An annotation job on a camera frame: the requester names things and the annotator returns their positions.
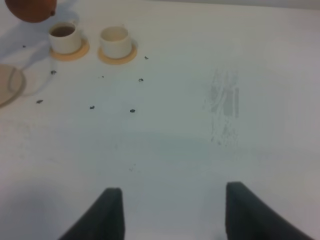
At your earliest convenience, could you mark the beige round teapot saucer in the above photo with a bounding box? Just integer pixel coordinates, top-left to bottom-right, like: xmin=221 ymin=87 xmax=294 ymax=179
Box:
xmin=0 ymin=64 xmax=26 ymax=108

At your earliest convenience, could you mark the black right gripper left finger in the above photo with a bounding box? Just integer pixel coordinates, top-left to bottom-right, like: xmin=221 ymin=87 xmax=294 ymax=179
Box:
xmin=60 ymin=188 xmax=125 ymax=240

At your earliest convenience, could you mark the left orange coaster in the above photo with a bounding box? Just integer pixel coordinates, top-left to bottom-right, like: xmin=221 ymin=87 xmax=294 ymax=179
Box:
xmin=49 ymin=38 xmax=90 ymax=62

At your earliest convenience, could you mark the white teacup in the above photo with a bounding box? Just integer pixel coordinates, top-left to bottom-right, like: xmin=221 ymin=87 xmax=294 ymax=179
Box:
xmin=48 ymin=21 xmax=82 ymax=55
xmin=100 ymin=25 xmax=133 ymax=59

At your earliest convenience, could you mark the orange coaster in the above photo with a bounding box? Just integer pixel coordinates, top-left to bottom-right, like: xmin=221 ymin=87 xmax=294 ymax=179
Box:
xmin=97 ymin=44 xmax=138 ymax=65
xmin=49 ymin=38 xmax=90 ymax=62

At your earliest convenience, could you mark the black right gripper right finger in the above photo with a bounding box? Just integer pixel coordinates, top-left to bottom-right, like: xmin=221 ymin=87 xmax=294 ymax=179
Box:
xmin=225 ymin=182 xmax=311 ymax=240

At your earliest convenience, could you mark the left white teacup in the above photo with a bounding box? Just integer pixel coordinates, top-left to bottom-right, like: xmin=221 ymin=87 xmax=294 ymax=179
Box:
xmin=48 ymin=21 xmax=82 ymax=55

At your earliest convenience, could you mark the brown clay teapot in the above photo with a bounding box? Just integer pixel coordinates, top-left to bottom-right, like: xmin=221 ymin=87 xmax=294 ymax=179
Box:
xmin=4 ymin=0 xmax=57 ymax=23

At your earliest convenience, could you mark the right orange coaster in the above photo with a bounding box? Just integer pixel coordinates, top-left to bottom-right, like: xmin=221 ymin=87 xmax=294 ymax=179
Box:
xmin=97 ymin=44 xmax=138 ymax=65

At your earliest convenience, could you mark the right white teacup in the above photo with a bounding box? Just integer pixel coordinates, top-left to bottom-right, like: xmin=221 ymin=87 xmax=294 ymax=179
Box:
xmin=100 ymin=25 xmax=133 ymax=59

